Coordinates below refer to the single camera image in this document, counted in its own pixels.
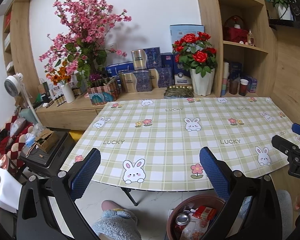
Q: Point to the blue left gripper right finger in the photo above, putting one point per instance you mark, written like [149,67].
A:
[214,172]

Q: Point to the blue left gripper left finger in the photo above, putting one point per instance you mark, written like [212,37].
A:
[81,173]

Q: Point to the red cigarette pack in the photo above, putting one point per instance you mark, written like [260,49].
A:
[205,213]

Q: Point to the floral white plastic package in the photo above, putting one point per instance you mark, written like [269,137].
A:
[195,229]

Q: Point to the brown plastic trash bin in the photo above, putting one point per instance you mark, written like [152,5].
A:
[206,199]

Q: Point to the green plaid bunny tablecloth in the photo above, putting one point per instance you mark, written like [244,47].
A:
[154,145]

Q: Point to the red cup on shelf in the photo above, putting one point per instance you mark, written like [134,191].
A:
[243,87]

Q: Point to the white flower pot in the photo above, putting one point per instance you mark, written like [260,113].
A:
[202,85]

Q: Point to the white vase orange flowers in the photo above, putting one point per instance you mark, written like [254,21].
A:
[61,75]

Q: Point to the stack of pastel cups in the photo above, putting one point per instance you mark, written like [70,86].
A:
[225,78]

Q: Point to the white desk fan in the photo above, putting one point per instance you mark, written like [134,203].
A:
[14,87]

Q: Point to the dark blue gift box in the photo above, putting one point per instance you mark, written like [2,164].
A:
[136,81]

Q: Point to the red rose bouquet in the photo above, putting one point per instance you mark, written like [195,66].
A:
[194,51]

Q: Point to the red gift basket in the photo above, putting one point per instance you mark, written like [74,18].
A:
[235,29]

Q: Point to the pink blossom plant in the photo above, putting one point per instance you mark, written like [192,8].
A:
[84,45]

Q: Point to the black folding table frame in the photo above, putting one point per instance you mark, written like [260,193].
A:
[127,191]

